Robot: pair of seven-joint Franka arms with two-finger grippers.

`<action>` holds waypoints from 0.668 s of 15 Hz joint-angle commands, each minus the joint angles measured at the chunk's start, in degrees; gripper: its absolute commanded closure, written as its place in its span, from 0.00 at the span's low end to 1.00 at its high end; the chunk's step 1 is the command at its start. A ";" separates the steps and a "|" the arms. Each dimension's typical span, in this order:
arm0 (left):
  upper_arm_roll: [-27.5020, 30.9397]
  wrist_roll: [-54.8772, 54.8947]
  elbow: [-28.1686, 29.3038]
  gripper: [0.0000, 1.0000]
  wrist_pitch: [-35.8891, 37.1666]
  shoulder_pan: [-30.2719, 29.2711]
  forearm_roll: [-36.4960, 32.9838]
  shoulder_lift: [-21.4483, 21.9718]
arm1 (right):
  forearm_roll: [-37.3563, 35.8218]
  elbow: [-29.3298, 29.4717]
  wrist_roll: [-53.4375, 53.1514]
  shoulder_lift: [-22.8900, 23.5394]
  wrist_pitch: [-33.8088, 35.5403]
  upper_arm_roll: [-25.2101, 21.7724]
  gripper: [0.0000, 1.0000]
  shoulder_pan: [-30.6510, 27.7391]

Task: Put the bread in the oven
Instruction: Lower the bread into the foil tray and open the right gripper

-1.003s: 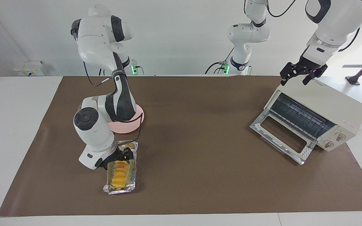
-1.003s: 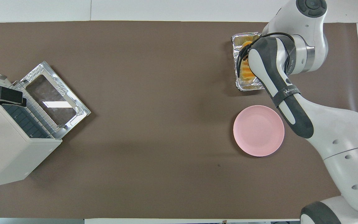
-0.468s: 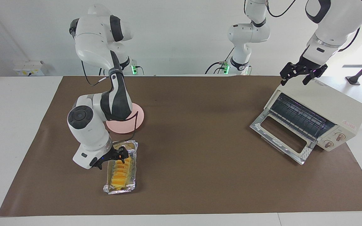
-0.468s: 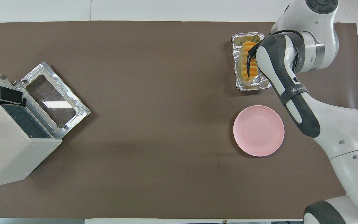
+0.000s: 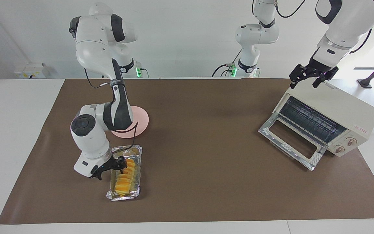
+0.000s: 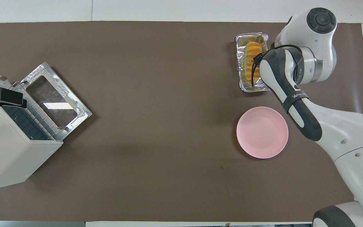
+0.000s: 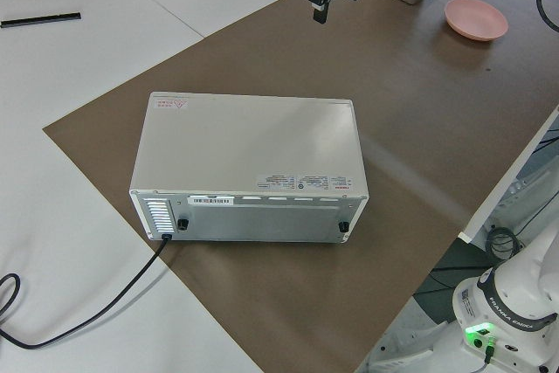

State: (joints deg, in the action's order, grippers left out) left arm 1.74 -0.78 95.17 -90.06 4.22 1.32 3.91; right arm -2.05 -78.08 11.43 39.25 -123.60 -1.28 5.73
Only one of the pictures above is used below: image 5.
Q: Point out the round oven knob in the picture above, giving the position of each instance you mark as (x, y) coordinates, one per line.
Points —
(352, 141)
(339, 149)

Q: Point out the pink round plate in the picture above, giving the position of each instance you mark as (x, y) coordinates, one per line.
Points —
(141, 118)

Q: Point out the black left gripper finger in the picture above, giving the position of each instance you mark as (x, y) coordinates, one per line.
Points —
(318, 81)
(294, 83)

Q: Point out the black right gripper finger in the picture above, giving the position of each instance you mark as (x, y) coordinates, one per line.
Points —
(97, 177)
(123, 163)

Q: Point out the silver foil baking tray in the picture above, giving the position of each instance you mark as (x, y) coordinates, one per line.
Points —
(137, 172)

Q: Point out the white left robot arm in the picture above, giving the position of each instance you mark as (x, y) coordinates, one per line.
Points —
(349, 22)

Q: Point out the glass oven door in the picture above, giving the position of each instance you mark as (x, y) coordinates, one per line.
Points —
(317, 159)

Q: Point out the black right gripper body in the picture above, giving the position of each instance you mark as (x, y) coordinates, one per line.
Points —
(109, 165)

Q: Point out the cream toaster oven body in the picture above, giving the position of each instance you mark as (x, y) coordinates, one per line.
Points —
(346, 107)

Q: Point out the white wall socket box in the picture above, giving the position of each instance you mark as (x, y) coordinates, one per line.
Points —
(31, 70)

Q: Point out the brown table mat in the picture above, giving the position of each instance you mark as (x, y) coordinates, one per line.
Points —
(206, 178)

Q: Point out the sliced yellow bread loaf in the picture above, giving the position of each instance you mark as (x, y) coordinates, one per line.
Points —
(125, 182)

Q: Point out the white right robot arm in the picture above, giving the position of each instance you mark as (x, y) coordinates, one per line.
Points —
(93, 143)

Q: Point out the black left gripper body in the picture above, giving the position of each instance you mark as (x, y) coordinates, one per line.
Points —
(313, 70)

